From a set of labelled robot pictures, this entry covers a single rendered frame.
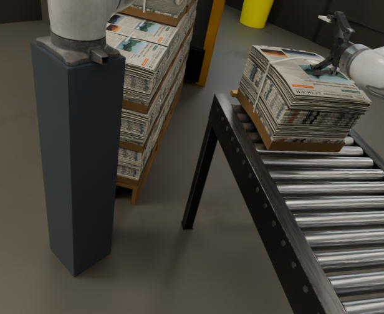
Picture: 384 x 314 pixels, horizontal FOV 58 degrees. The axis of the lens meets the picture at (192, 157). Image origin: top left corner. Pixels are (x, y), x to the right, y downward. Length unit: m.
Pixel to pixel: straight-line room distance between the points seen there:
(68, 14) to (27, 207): 1.21
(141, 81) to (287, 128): 0.68
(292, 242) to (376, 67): 0.48
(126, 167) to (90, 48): 0.91
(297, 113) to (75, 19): 0.70
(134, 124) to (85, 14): 0.75
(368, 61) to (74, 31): 0.77
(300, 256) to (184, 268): 0.95
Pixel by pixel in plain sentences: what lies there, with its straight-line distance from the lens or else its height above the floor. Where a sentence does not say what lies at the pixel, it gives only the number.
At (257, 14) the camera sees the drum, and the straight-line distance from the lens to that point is 5.49.
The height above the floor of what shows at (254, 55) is 1.00.
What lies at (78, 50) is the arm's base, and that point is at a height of 1.03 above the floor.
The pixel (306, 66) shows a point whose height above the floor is 1.04.
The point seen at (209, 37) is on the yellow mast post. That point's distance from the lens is 3.19.
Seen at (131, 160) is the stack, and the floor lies 0.31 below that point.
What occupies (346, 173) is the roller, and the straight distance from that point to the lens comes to 1.28.
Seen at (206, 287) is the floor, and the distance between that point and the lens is 1.74.
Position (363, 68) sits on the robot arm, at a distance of 1.01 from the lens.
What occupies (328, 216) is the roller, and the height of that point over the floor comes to 0.80.
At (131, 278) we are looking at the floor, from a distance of 1.71.
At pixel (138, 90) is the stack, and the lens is 1.56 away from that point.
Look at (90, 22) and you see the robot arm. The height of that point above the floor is 1.11.
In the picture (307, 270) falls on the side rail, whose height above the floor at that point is 0.80.
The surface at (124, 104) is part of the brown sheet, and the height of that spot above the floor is 0.63.
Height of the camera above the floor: 1.44
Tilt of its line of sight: 37 degrees down
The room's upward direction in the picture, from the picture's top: 14 degrees clockwise
